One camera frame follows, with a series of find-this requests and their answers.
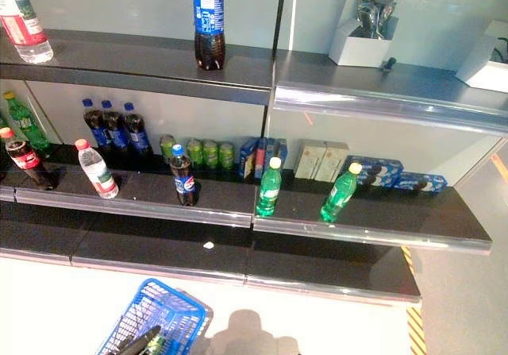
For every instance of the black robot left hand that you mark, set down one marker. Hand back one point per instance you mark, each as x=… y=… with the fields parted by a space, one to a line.
x=139 y=341

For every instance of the Coca-Cola bottle red cap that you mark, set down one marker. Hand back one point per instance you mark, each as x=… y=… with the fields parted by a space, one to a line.
x=24 y=158

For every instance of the green Sprite bottle yellow cap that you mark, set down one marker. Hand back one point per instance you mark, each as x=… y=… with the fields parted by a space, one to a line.
x=268 y=192
x=339 y=196
x=25 y=124

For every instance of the Pepsi bottle blue cap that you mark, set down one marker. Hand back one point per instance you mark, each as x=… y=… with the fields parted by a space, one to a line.
x=184 y=184
x=137 y=132
x=95 y=128
x=115 y=132

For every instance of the small water bottle red cap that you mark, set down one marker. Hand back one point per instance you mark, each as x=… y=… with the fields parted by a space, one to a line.
x=97 y=172

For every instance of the blue and red carton box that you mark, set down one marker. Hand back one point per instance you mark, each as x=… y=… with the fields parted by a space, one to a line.
x=260 y=156

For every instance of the beige carton box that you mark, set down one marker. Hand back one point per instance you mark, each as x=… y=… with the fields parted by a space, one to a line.
x=331 y=162
x=307 y=160

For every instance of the yellow black hazard tape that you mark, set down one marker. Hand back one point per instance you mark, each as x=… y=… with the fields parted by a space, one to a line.
x=416 y=331

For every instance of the blue Oreo cookie box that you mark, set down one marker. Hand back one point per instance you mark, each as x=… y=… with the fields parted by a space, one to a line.
x=420 y=183
x=377 y=164
x=381 y=181

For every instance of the large Pepsi cola bottle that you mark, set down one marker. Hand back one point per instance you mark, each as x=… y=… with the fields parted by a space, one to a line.
x=208 y=13

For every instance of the large water bottle red label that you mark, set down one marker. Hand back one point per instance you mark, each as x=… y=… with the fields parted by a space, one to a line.
x=24 y=25

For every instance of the open white cardboard box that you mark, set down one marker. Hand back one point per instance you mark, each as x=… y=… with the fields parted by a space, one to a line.
x=357 y=51

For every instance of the small black object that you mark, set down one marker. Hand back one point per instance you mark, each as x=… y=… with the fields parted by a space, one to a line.
x=389 y=63

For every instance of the silver foil packet bundle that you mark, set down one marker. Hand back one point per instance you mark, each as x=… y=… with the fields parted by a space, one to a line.
x=373 y=17

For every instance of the plain white cardboard box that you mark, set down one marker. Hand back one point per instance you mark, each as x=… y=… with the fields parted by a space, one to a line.
x=482 y=77

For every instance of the dark shelf upright post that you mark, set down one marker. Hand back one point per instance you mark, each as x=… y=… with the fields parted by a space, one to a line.
x=279 y=33

